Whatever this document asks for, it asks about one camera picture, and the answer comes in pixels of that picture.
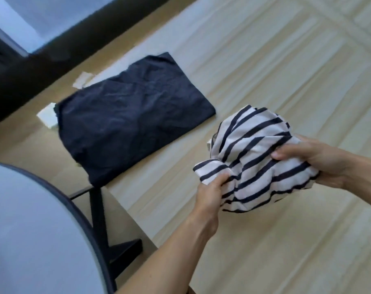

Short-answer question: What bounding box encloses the person's left hand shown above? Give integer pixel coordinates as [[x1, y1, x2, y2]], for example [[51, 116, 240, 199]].
[[191, 173, 232, 231]]

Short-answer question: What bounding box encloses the person's right hand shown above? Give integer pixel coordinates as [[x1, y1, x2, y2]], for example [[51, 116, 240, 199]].
[[271, 134, 356, 189]]

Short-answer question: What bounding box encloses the white navy striped shirt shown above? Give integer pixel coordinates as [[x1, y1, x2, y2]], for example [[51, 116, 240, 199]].
[[193, 105, 321, 214]]

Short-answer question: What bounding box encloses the person's right forearm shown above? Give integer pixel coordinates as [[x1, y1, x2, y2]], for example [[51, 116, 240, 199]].
[[342, 151, 371, 207]]

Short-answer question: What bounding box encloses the person's left forearm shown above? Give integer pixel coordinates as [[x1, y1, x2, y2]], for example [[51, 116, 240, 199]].
[[115, 218, 219, 294]]

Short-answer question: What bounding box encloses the folded navy garment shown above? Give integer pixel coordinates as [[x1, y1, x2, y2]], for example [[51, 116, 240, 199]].
[[53, 52, 216, 188]]

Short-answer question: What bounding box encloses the round grey black-rimmed basket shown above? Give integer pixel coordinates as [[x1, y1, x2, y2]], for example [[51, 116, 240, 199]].
[[0, 161, 117, 294]]

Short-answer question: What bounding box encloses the window pane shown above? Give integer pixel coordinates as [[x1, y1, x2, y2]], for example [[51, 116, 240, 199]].
[[0, 0, 120, 55]]

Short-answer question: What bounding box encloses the black table leg frame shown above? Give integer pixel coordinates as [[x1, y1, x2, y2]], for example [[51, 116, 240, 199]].
[[68, 185, 143, 281]]

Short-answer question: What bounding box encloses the dark window frame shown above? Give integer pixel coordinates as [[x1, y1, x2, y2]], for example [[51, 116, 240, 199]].
[[0, 0, 201, 129]]

